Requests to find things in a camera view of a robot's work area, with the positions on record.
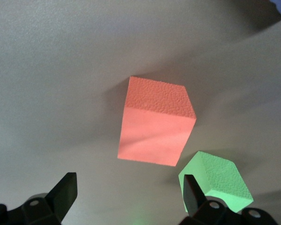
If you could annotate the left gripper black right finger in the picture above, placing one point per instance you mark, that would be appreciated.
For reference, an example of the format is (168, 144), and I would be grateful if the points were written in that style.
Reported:
(194, 199)

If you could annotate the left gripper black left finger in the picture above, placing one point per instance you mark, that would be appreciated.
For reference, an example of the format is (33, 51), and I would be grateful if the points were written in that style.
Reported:
(61, 194)

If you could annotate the green foam cube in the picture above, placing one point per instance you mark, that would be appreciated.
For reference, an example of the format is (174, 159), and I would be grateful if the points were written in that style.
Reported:
(224, 178)

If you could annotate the orange foam cube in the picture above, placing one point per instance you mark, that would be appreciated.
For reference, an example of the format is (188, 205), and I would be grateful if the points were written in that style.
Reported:
(154, 131)

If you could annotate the brown table cover sheet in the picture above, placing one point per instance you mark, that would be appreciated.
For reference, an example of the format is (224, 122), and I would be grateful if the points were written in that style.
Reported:
(49, 93)

